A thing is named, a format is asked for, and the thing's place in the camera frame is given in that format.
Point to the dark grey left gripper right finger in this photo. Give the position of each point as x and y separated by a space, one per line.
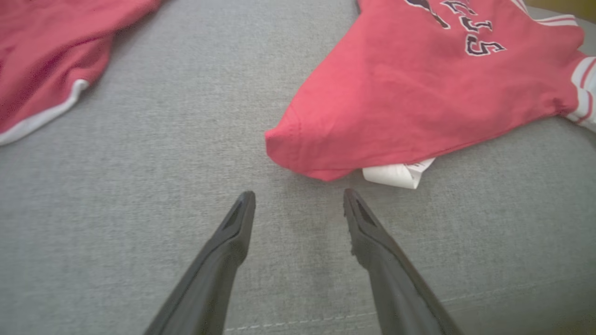
396 284

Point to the red jersey with white stripes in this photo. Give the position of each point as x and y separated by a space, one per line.
396 102

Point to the red shorts with white trim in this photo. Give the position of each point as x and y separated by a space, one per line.
42 51

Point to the grey fabric sofa seat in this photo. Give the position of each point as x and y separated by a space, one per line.
186 163

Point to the mustard yellow cushion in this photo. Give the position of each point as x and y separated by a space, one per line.
568 5

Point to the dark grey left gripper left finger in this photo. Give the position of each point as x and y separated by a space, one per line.
209 279

